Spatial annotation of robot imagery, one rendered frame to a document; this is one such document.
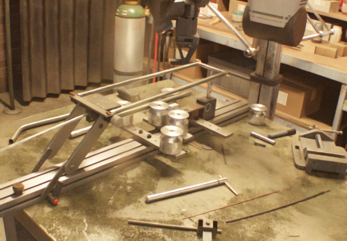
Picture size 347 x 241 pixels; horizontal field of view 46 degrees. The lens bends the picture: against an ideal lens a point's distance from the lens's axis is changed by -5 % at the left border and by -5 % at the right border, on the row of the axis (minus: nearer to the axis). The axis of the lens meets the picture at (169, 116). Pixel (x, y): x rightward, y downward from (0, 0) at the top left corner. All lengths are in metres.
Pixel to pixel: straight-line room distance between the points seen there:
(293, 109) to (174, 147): 1.58
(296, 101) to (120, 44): 1.22
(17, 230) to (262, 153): 0.65
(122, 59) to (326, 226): 2.24
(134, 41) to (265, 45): 1.38
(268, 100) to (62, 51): 2.27
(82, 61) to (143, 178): 2.84
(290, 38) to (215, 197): 0.84
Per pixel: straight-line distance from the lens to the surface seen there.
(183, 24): 1.31
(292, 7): 1.57
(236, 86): 2.64
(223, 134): 1.06
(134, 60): 2.91
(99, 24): 3.71
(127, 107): 0.86
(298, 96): 2.42
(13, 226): 1.14
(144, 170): 0.96
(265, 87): 1.69
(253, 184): 0.96
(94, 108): 0.86
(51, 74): 3.59
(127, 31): 2.85
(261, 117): 1.24
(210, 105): 1.15
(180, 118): 1.01
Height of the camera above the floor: 1.38
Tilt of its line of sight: 24 degrees down
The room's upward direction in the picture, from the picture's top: 5 degrees clockwise
